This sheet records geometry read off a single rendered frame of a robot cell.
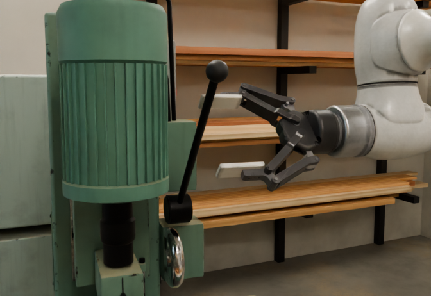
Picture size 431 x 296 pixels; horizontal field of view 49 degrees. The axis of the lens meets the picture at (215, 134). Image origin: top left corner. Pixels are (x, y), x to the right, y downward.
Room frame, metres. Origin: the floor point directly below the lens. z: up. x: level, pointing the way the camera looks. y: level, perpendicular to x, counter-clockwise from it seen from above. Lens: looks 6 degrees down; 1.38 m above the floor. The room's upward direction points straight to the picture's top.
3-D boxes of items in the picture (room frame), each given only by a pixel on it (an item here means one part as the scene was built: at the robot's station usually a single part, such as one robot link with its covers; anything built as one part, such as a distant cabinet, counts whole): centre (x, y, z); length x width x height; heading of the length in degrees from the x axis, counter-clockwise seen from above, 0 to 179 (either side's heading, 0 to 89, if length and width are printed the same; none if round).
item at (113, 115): (0.79, 0.17, 1.35); 0.18 x 0.18 x 0.31
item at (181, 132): (1.04, 0.09, 1.22); 0.09 x 0.08 x 0.15; 18
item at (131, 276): (0.80, 0.17, 1.03); 0.14 x 0.07 x 0.09; 18
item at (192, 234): (1.01, 0.08, 1.02); 0.09 x 0.07 x 0.12; 108
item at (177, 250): (0.95, 0.09, 1.02); 0.12 x 0.03 x 0.12; 18
